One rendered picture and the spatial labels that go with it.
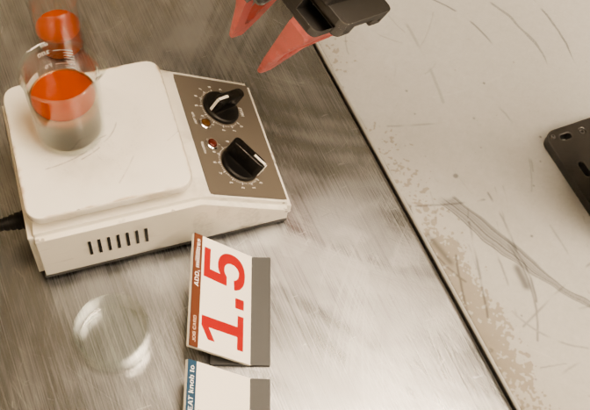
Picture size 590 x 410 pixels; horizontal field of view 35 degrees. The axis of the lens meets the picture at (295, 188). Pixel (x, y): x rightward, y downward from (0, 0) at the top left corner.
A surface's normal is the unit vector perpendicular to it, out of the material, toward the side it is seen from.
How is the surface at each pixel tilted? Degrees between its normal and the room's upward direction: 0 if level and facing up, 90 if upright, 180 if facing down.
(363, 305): 0
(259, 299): 0
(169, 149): 0
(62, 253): 90
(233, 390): 40
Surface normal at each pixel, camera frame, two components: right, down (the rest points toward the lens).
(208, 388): 0.70, -0.38
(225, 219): 0.30, 0.83
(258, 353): 0.07, -0.52
